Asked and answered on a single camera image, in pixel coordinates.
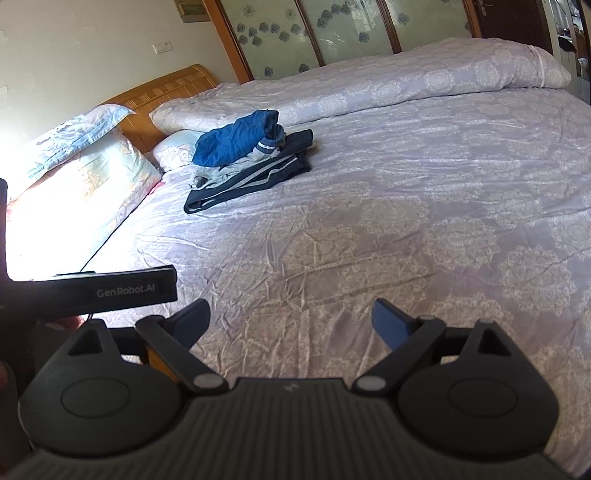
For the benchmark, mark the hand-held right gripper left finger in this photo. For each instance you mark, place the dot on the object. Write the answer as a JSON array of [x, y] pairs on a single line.
[[194, 318]]

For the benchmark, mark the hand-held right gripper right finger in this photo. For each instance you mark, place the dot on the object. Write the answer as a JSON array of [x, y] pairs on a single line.
[[390, 323]]

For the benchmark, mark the blue pants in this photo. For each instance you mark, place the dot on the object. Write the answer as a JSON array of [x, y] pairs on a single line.
[[231, 138]]

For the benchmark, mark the person's left hand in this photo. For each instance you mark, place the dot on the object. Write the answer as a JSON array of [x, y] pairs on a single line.
[[70, 324]]

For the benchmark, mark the pastel floral pillow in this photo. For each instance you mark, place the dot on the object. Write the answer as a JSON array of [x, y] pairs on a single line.
[[83, 194]]

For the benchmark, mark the grey garment with striped cuff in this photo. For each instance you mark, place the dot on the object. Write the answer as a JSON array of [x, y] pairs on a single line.
[[221, 173]]

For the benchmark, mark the navy striped garment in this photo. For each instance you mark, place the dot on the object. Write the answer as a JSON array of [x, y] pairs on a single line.
[[258, 180]]

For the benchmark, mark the blue patterned pillow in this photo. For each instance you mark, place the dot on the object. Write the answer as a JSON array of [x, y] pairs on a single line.
[[78, 129]]

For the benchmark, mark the small light blue pillow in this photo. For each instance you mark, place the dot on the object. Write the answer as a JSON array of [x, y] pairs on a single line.
[[178, 147]]

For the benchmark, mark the wooden headboard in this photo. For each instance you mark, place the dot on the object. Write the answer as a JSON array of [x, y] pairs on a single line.
[[175, 85]]

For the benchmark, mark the rolled lilac duvet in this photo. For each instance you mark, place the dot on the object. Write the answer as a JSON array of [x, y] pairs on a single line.
[[369, 78]]

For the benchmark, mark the dark wooden door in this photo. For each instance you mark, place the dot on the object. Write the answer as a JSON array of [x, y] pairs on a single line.
[[512, 23]]

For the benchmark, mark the white wall socket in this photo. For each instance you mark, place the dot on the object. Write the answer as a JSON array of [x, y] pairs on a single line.
[[163, 46]]

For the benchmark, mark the floral glass wall panel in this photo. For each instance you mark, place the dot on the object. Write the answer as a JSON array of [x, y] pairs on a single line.
[[277, 32]]

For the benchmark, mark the beige wall switch panel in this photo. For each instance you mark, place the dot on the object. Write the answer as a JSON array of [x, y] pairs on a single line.
[[189, 8]]

